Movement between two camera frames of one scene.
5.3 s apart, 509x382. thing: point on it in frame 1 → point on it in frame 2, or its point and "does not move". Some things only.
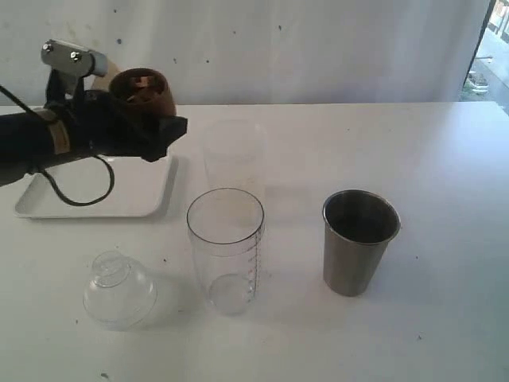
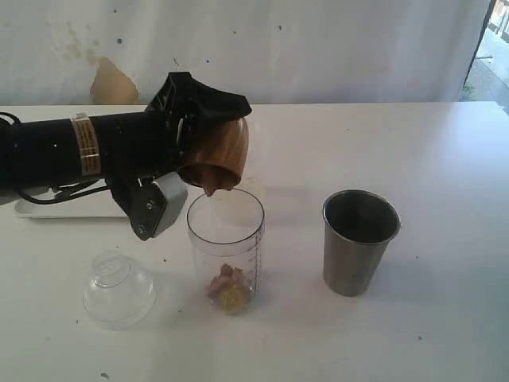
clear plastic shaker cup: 226,229 does not move
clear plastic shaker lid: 120,294 does not move
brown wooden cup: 142,93 → 214,152
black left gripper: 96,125 → 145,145
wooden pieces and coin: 141,82 → 230,289
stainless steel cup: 358,228 does not move
